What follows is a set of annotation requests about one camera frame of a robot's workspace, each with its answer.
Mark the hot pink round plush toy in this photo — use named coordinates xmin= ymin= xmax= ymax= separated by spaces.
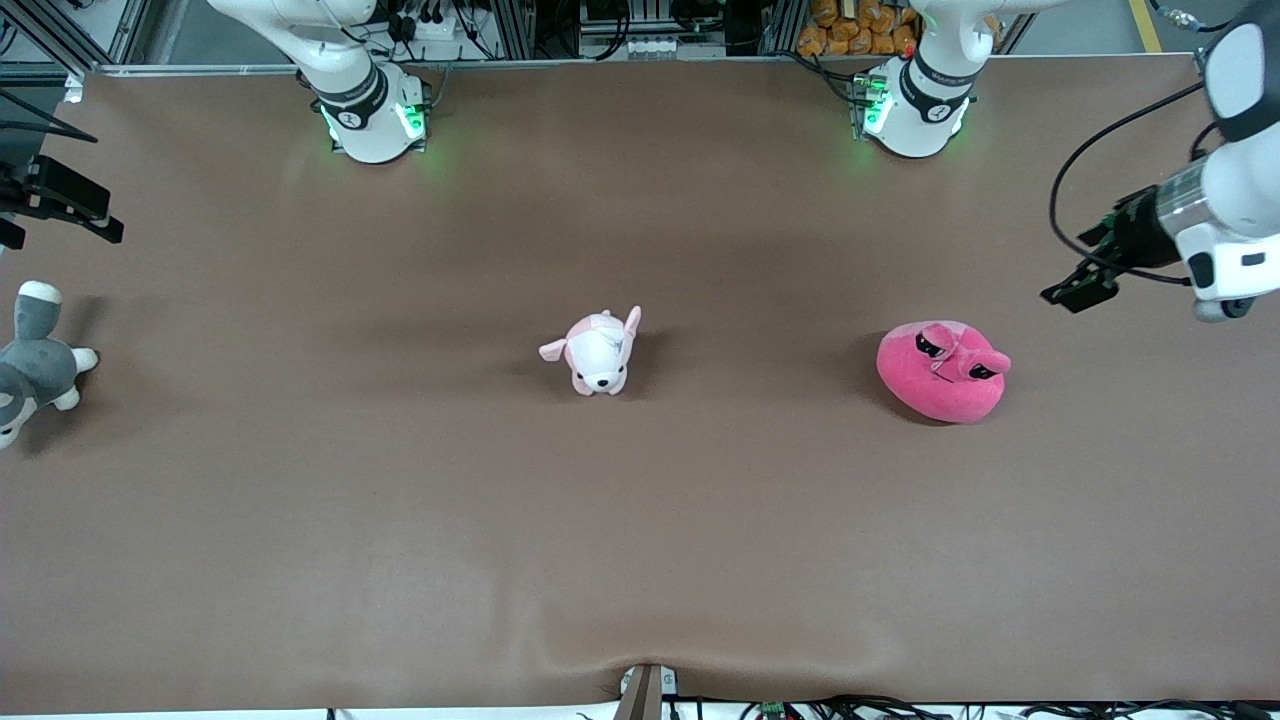
xmin=877 ymin=320 xmax=1012 ymax=425

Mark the black floor cable bundle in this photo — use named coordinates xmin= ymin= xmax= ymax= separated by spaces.
xmin=740 ymin=694 xmax=1280 ymax=720

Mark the white power strip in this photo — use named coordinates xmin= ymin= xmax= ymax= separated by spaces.
xmin=395 ymin=0 xmax=473 ymax=43

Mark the orange packaged goods pile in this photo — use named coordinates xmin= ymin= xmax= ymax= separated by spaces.
xmin=797 ymin=0 xmax=921 ymax=58

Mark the pale pink white dog plush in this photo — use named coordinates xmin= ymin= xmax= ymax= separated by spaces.
xmin=539 ymin=306 xmax=643 ymax=398

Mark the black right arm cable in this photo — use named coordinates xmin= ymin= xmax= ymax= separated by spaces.
xmin=0 ymin=88 xmax=99 ymax=143

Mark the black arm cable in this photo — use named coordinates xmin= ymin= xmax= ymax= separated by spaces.
xmin=0 ymin=88 xmax=99 ymax=143
xmin=1047 ymin=80 xmax=1219 ymax=288

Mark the grey white plush toy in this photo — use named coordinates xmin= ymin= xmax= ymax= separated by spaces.
xmin=0 ymin=281 xmax=100 ymax=450

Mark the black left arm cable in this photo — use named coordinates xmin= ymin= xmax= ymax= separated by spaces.
xmin=1047 ymin=80 xmax=1219 ymax=288

